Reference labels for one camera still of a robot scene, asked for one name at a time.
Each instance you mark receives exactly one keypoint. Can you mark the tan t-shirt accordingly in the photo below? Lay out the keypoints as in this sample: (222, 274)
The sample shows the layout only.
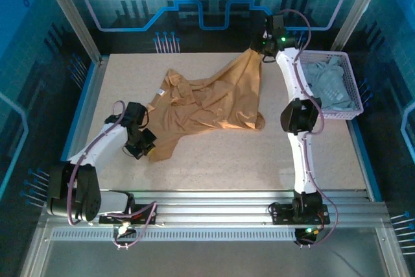
(220, 105)

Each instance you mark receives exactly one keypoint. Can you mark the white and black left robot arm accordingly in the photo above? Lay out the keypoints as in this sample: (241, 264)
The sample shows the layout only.
(103, 144)

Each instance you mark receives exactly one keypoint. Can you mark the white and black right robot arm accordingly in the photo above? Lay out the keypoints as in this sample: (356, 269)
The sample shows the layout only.
(300, 166)

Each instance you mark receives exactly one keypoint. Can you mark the grey t-shirt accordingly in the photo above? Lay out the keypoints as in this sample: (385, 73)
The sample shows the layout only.
(327, 85)

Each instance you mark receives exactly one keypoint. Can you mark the lavender plastic basket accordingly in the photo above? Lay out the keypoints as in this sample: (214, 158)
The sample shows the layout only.
(351, 72)

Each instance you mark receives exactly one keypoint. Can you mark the aluminium mounting rail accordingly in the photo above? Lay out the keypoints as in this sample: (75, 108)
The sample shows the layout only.
(210, 205)

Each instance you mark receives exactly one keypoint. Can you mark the aluminium frame post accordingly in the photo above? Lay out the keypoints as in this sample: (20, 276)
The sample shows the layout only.
(360, 7)
(69, 14)

